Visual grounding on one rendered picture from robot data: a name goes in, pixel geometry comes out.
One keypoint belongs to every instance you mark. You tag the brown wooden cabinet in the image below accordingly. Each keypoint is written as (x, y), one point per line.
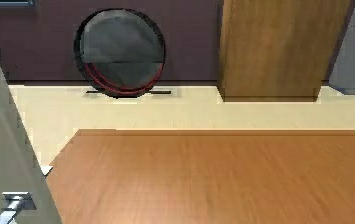
(271, 50)

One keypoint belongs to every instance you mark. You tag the round black red-rimmed mirror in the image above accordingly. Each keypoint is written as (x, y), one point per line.
(121, 50)

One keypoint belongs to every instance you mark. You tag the grey framed window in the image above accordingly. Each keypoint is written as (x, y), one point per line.
(8, 2)

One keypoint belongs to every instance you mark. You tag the grey-green room door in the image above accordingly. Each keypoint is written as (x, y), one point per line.
(8, 150)

